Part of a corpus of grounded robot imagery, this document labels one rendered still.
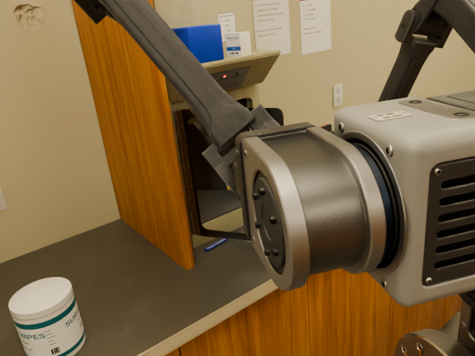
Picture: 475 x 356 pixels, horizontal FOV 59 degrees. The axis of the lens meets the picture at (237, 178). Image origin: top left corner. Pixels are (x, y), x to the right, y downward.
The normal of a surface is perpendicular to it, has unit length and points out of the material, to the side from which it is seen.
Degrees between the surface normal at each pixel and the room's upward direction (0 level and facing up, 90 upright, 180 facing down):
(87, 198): 90
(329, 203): 57
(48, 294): 0
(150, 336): 0
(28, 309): 0
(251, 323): 90
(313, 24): 90
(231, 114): 69
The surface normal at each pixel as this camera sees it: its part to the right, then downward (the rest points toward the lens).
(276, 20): 0.61, 0.24
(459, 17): -0.97, 0.00
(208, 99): -0.04, 0.01
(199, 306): -0.10, -0.93
